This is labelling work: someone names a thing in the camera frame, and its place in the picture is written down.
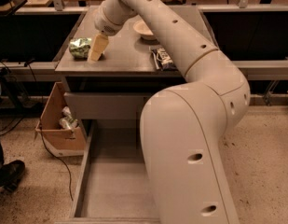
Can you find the open grey middle drawer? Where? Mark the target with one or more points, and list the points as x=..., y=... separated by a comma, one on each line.
x=113, y=186

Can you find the crushed green can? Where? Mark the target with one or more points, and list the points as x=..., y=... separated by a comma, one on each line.
x=79, y=47

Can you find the black shoe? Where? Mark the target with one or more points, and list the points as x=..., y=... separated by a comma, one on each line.
x=11, y=175

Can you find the cardboard box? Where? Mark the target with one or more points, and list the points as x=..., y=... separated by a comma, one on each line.
x=60, y=142

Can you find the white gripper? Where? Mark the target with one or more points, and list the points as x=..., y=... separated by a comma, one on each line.
x=102, y=23

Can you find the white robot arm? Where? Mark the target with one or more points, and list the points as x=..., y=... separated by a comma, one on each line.
x=180, y=127

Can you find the blue chip bag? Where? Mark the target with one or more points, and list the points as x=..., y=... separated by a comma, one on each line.
x=162, y=60

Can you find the grey drawer cabinet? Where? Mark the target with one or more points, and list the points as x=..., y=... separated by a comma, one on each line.
x=126, y=66

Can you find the closed grey top drawer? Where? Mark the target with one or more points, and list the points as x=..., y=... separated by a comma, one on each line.
x=90, y=105

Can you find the white bowl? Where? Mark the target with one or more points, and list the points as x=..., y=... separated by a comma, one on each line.
x=143, y=30

